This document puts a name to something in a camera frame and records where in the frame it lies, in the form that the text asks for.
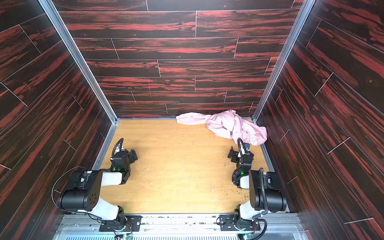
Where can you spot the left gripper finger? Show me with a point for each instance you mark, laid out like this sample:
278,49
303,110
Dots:
131,154
134,156

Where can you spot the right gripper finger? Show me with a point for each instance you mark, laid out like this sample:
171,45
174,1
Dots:
232,156
232,151

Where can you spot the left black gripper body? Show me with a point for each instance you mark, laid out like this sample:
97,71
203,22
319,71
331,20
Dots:
130,156

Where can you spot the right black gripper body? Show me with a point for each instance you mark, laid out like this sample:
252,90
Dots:
235,155

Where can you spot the pink zip jacket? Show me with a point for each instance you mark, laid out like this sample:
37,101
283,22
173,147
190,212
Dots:
229,125

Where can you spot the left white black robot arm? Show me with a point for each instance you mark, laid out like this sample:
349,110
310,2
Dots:
82,192

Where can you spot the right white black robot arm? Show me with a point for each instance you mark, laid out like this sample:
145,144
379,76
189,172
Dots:
265,190

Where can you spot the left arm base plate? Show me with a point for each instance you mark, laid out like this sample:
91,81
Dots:
130,223

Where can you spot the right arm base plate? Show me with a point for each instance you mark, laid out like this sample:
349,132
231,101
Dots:
230,222

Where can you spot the aluminium front rail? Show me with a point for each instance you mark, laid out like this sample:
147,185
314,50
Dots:
179,227

